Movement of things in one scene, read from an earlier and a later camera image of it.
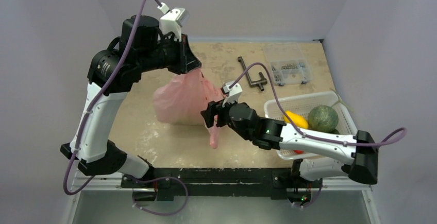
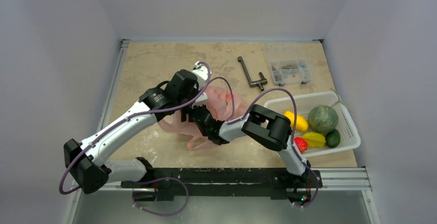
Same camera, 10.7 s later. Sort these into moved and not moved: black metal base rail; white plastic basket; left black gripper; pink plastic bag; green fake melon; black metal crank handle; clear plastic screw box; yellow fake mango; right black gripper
Moved: pink plastic bag; right black gripper; left black gripper
Not moved: black metal base rail; black metal crank handle; green fake melon; yellow fake mango; white plastic basket; clear plastic screw box
